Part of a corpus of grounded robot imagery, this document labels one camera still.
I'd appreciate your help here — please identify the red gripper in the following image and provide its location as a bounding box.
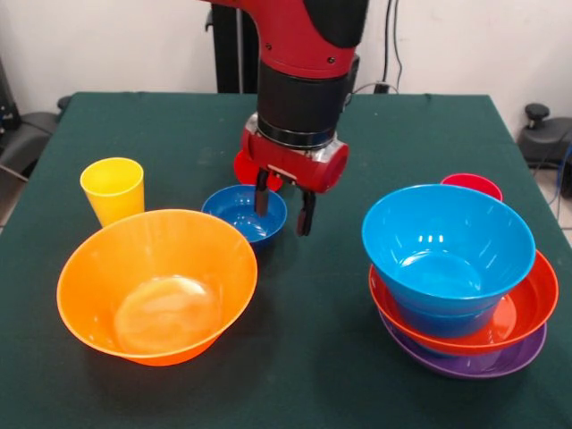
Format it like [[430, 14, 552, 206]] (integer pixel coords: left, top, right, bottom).
[[240, 119, 350, 237]]

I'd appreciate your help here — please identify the small dark blue bowl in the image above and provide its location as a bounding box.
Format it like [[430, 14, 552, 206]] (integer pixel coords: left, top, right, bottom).
[[201, 184, 288, 252]]

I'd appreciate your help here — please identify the red cup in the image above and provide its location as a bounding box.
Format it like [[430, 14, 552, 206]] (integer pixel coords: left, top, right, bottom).
[[233, 149, 283, 192]]

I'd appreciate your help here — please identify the large orange bowl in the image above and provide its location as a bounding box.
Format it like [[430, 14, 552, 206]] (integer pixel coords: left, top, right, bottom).
[[56, 208, 259, 367]]

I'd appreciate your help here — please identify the large blue bowl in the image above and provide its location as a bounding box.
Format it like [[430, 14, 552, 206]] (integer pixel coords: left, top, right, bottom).
[[361, 183, 537, 306]]

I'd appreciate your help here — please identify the yellow cup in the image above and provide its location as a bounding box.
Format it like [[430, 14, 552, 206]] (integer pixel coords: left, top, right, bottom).
[[80, 156, 147, 228]]

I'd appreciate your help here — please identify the pink-red cup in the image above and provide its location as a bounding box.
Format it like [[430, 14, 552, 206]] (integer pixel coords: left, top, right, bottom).
[[440, 172, 504, 203]]

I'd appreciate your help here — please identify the straight-walled teal blue bowl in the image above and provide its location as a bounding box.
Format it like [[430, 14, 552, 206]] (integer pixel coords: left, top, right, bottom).
[[384, 290, 500, 339]]

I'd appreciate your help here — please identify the shallow red-orange bowl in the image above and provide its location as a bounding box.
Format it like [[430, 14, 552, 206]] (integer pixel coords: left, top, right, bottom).
[[368, 248, 560, 358]]

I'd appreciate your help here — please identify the dark green tablecloth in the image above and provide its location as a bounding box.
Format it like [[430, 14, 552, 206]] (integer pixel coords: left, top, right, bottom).
[[0, 91, 572, 429]]

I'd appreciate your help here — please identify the shallow purple bowl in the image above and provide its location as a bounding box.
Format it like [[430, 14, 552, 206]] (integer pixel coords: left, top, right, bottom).
[[377, 307, 548, 380]]

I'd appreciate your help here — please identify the black chair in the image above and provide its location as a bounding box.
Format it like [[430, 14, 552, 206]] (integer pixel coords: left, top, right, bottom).
[[0, 111, 59, 180]]

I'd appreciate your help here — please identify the black base with knob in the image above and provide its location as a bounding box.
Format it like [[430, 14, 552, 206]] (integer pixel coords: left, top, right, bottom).
[[517, 103, 572, 169]]

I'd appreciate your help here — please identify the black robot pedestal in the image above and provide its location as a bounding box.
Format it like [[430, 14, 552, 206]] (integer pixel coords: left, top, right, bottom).
[[205, 0, 361, 95]]

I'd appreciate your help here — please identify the black hanging cable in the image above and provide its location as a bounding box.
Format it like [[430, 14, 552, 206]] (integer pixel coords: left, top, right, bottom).
[[383, 0, 406, 90]]

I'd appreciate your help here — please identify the blue cable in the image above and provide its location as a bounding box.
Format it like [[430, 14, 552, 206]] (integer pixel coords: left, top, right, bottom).
[[552, 145, 572, 209]]

